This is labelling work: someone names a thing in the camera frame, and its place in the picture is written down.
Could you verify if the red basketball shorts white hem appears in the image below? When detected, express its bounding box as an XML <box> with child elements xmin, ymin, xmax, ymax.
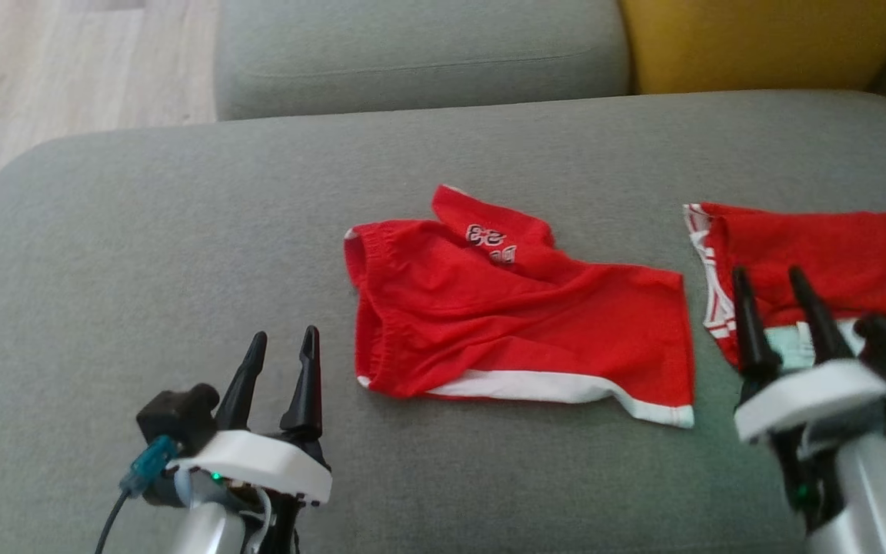
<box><xmin>342</xmin><ymin>184</ymin><xmax>697</xmax><ymax>430</ymax></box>

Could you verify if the red white striped basketball jersey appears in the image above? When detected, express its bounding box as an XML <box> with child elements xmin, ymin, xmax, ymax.
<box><xmin>682</xmin><ymin>201</ymin><xmax>886</xmax><ymax>372</ymax></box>

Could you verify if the large yellow sofa back cushion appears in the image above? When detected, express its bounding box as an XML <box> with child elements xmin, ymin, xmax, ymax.
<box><xmin>618</xmin><ymin>0</ymin><xmax>886</xmax><ymax>95</ymax></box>

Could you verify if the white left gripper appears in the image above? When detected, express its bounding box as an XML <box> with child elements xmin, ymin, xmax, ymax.
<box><xmin>166</xmin><ymin>325</ymin><xmax>334</xmax><ymax>554</ymax></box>

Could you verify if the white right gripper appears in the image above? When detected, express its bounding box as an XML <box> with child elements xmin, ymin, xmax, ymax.
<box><xmin>731</xmin><ymin>265</ymin><xmax>886</xmax><ymax>532</ymax></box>

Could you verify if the left camera cable teal plug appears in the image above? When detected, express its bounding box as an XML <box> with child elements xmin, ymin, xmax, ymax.
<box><xmin>95</xmin><ymin>434</ymin><xmax>179</xmax><ymax>554</ymax></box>

